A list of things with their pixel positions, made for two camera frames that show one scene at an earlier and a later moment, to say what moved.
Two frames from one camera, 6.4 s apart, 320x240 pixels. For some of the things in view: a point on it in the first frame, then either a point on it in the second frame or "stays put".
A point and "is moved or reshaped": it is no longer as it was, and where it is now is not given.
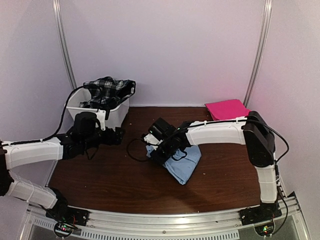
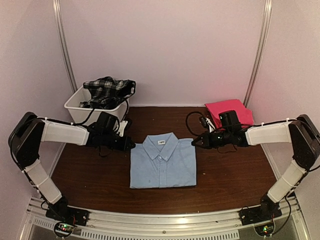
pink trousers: [226, 109] stays put
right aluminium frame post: [266, 23] stays put
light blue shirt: [182, 169] is moved or reshaped
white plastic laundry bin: [114, 118] stays put
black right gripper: [159, 159] to [207, 141]
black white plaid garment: [106, 92] stays put
